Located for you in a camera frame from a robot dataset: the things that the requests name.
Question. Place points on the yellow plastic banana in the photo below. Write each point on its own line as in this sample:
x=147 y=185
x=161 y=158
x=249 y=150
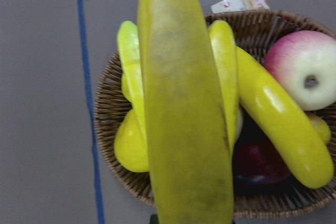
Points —
x=224 y=51
x=284 y=122
x=189 y=156
x=132 y=86

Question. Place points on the brown wicker basket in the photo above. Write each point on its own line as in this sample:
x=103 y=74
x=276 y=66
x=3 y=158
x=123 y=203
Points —
x=255 y=31

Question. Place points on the paper basket tag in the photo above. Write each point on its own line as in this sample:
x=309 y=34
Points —
x=238 y=5

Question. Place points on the dark red plastic fruit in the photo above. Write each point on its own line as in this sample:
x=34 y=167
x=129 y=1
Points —
x=257 y=165

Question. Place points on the pink white plastic apple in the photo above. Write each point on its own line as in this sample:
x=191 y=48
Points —
x=303 y=63

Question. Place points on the yellow plastic lemon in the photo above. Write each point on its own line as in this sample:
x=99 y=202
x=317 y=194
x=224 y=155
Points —
x=321 y=126

